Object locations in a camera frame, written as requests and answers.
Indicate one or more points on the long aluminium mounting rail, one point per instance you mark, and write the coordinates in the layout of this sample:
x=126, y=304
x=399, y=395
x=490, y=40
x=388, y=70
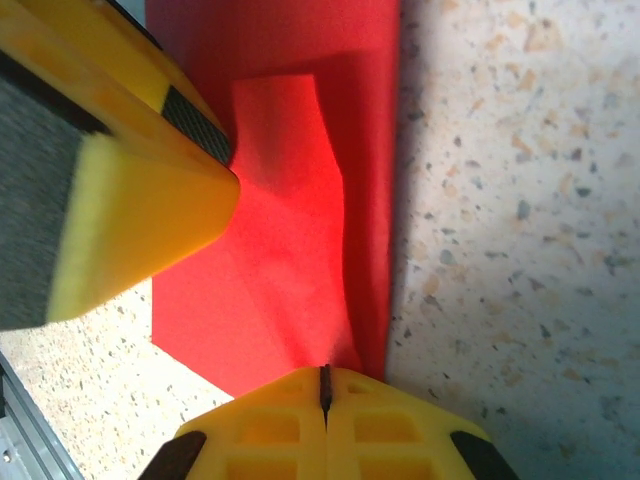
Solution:
x=25, y=435

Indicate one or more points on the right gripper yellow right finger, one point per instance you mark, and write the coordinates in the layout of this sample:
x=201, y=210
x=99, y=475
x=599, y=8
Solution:
x=390, y=430

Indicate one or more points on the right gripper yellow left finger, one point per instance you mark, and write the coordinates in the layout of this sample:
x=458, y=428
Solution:
x=270, y=430

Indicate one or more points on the red square paper sheet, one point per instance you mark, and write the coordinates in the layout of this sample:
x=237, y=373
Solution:
x=290, y=250

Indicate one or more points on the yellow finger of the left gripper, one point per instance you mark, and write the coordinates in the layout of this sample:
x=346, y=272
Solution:
x=150, y=210
x=100, y=60

